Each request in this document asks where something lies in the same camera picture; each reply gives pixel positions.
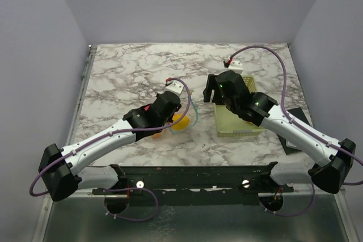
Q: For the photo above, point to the left aluminium side rail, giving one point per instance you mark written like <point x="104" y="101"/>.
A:
<point x="85" y="77"/>

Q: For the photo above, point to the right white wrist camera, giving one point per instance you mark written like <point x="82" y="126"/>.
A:
<point x="235" y="66"/>

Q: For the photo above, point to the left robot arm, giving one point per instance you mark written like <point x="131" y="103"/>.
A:
<point x="62" y="169"/>

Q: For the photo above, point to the pale green plastic basket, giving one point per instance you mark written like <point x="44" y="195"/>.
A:
<point x="229" y="124"/>

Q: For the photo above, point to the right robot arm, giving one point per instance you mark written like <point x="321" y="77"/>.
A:
<point x="332" y="157"/>

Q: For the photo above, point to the clear zip top bag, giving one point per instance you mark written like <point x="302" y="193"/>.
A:
<point x="192" y="113"/>

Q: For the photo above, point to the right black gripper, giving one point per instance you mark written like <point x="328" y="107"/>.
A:
<point x="211" y="84"/>

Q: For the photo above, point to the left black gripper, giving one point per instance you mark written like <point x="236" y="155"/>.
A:
<point x="170" y="119"/>

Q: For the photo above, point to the yellow lemon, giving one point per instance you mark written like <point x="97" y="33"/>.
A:
<point x="182" y="124"/>

